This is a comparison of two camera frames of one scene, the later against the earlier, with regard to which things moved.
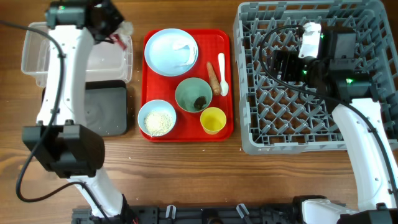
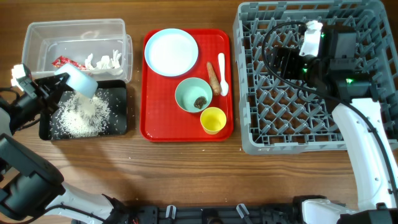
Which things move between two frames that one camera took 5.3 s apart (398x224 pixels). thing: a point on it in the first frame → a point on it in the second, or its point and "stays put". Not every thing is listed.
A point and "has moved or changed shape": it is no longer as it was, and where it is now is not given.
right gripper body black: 294,67 stays put
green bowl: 189,90 stays put
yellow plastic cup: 212,119 stays put
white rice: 158,122 → 78,116
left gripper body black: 112,18 → 27,108
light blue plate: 171,52 stays put
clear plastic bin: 110,63 stays put
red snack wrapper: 116,39 has moved or changed shape
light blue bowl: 157,117 has moved or changed shape
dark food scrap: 199,101 stays put
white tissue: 125,29 → 105,65
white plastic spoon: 224,85 stays put
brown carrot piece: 213,79 stays put
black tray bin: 106,106 stays put
